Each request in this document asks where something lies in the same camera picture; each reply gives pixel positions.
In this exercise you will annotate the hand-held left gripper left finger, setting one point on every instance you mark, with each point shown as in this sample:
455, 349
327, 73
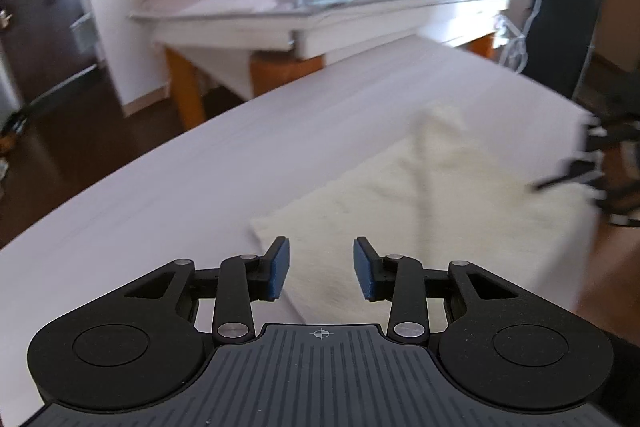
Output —
277, 267

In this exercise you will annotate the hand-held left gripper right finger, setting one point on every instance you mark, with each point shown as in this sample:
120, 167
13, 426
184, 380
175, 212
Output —
365, 269

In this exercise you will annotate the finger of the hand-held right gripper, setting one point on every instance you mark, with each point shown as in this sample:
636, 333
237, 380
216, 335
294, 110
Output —
570, 172

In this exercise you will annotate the cream towel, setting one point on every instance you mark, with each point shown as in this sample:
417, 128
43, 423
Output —
360, 207

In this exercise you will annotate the black office chair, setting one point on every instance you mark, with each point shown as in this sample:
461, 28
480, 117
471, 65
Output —
565, 17

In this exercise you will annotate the white dining table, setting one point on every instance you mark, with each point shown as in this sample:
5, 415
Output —
225, 37

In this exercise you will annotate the dark brown door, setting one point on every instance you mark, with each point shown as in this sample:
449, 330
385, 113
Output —
45, 7

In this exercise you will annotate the silver door lock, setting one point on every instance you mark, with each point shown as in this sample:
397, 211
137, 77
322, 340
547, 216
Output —
5, 18

